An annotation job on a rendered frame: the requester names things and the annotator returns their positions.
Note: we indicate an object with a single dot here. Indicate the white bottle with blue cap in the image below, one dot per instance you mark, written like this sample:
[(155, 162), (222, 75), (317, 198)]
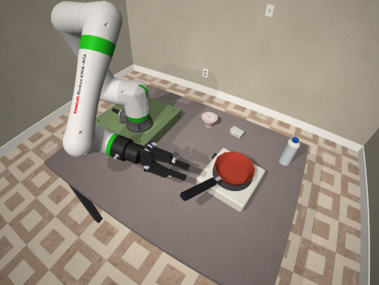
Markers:
[(289, 151)]

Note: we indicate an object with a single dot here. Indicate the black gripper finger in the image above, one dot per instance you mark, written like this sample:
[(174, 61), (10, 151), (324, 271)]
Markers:
[(164, 156), (162, 169)]

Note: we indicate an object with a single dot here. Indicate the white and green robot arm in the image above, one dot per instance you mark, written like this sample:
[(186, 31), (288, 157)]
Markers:
[(91, 30)]

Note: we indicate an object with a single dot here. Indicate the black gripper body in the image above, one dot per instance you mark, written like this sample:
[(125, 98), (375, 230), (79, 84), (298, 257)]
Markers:
[(135, 152)]

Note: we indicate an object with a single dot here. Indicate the white yogurt cup with pink lid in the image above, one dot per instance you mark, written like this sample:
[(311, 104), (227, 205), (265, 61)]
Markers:
[(209, 119)]

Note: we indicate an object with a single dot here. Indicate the red frying pan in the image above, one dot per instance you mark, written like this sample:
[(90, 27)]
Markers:
[(231, 167)]

